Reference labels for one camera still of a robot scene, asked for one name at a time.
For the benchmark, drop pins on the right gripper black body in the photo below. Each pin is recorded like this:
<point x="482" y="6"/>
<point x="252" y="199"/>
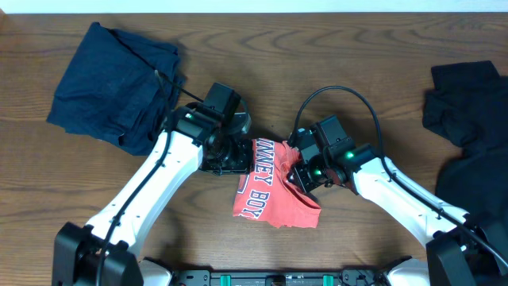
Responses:
<point x="314" y="172"/>

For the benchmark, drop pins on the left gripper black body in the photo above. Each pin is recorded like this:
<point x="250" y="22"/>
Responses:
<point x="236" y="157"/>

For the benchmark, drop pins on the orange red t-shirt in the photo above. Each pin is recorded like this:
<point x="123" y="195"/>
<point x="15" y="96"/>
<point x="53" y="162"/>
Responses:
<point x="266" y="194"/>

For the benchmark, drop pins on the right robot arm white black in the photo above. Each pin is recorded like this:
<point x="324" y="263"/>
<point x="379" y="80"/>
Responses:
<point x="460" y="250"/>

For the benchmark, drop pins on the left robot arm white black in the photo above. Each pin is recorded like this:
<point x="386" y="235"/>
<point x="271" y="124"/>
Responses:
<point x="197" y="137"/>

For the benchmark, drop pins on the black clothes pile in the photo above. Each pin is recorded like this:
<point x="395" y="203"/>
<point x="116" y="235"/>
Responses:
<point x="468" y="107"/>

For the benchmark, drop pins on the folded navy blue shirt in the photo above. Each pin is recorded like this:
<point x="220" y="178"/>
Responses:
<point x="116" y="89"/>

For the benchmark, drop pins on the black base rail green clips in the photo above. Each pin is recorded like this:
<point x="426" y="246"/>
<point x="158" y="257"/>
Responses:
<point x="347" y="277"/>

